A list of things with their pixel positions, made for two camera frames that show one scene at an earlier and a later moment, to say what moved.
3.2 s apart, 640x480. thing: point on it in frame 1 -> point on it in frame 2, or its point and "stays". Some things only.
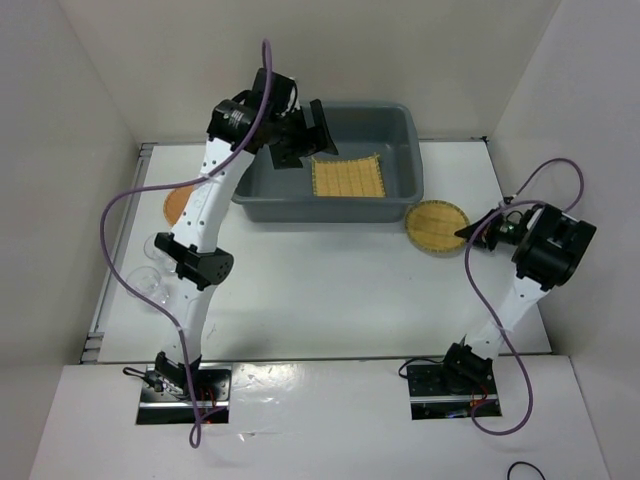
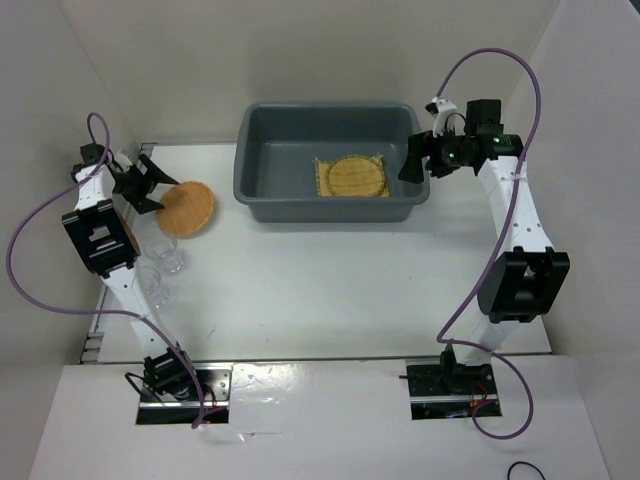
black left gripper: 322,141 -> 153,173
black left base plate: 167,395 stays
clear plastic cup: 153,254 stays
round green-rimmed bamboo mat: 430,227 -> 355,176
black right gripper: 486,236 -> 421,145
